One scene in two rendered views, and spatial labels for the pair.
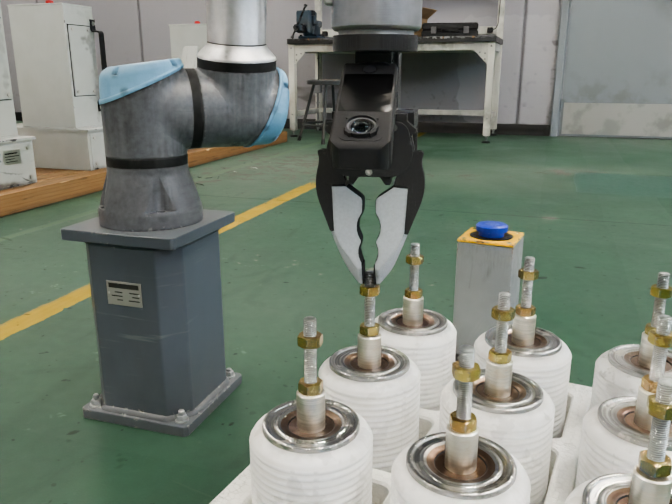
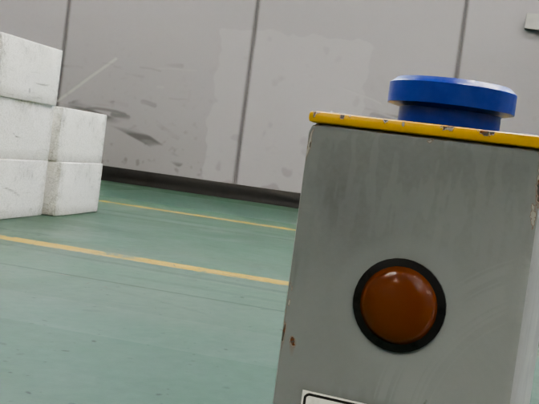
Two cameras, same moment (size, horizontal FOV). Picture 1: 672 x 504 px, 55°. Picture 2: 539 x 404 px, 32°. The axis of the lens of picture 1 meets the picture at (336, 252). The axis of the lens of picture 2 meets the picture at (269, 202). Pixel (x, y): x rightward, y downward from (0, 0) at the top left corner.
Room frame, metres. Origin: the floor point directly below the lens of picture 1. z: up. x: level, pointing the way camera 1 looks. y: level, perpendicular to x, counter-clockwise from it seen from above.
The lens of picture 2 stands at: (0.87, 0.09, 0.30)
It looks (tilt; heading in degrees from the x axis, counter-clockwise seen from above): 3 degrees down; 265
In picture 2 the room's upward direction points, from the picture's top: 7 degrees clockwise
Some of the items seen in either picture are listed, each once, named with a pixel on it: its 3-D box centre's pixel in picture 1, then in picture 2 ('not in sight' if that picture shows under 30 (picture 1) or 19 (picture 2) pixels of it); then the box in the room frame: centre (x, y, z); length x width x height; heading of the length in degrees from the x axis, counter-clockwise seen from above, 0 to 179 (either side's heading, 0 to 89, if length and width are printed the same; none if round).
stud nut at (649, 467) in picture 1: (654, 463); not in sight; (0.34, -0.19, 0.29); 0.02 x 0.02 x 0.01; 69
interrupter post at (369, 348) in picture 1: (369, 350); not in sight; (0.55, -0.03, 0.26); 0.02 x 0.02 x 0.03
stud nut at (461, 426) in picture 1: (463, 421); not in sight; (0.39, -0.09, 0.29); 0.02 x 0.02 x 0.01; 0
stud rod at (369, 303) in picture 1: (369, 310); not in sight; (0.55, -0.03, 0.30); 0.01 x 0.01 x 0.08
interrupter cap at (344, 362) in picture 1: (369, 363); not in sight; (0.55, -0.03, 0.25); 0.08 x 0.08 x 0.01
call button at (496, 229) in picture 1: (491, 231); (449, 115); (0.79, -0.20, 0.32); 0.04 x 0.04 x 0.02
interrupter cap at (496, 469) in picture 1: (460, 464); not in sight; (0.39, -0.09, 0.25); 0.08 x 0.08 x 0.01
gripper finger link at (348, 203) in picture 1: (352, 227); not in sight; (0.57, -0.02, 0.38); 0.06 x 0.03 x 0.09; 170
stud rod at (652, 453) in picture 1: (658, 437); not in sight; (0.34, -0.19, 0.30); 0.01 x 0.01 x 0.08
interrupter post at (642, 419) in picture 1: (651, 408); not in sight; (0.44, -0.24, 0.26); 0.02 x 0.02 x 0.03
